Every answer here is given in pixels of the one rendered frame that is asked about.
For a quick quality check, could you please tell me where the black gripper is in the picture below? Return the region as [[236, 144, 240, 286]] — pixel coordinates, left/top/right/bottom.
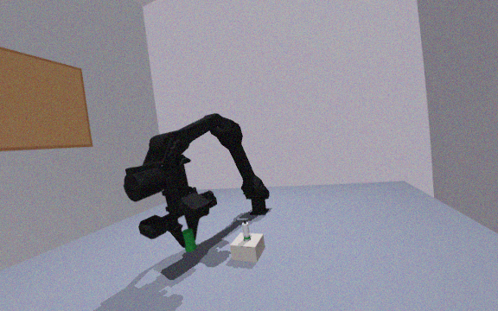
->
[[138, 183, 199, 248]]

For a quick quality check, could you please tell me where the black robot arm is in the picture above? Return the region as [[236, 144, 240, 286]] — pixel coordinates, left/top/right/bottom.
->
[[124, 113, 269, 221]]

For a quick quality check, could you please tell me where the green cylinder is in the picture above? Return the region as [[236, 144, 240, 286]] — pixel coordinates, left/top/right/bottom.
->
[[182, 228, 197, 252]]

